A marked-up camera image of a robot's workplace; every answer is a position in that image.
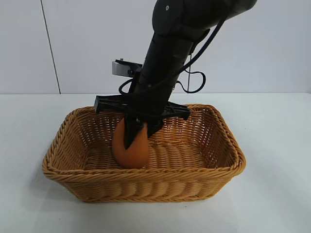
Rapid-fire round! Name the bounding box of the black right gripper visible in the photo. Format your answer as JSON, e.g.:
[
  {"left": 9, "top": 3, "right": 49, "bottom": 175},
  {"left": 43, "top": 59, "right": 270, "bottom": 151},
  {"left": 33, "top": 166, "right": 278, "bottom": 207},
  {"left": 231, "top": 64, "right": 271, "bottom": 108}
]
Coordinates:
[{"left": 93, "top": 38, "right": 192, "bottom": 150}]

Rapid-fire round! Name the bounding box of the bumpy orange fruit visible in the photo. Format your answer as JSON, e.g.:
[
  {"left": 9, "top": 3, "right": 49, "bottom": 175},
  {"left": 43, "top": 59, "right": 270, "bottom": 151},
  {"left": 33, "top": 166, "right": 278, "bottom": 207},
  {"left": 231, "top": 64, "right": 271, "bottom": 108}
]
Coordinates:
[{"left": 112, "top": 118, "right": 149, "bottom": 169}]

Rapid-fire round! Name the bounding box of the woven wicker basket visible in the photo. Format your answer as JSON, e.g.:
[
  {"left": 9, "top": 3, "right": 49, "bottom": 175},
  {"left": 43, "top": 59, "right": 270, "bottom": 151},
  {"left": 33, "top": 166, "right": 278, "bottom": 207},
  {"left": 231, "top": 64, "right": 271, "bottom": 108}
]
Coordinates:
[{"left": 41, "top": 103, "right": 247, "bottom": 204}]

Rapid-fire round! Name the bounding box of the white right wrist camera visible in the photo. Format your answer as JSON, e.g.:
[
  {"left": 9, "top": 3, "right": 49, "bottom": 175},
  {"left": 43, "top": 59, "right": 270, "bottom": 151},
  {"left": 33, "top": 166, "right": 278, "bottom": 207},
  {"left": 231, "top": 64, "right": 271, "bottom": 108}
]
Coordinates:
[{"left": 111, "top": 58, "right": 143, "bottom": 78}]

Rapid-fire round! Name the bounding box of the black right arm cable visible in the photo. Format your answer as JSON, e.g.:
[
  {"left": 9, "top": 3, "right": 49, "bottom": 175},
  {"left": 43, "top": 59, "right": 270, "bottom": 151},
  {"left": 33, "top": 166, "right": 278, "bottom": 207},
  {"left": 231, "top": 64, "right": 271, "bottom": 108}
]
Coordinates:
[{"left": 119, "top": 18, "right": 226, "bottom": 95}]

